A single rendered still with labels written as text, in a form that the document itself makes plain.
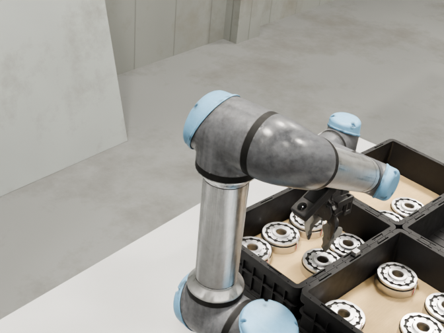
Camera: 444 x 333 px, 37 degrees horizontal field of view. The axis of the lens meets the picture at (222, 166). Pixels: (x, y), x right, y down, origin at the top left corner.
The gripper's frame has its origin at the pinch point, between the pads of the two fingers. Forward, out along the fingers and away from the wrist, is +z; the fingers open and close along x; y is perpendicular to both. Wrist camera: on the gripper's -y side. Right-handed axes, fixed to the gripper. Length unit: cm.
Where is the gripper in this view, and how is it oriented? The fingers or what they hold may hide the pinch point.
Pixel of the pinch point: (315, 242)
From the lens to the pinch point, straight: 171.9
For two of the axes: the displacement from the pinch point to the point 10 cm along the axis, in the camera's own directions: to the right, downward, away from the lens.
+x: -6.4, -4.5, 6.2
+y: 7.6, -2.8, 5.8
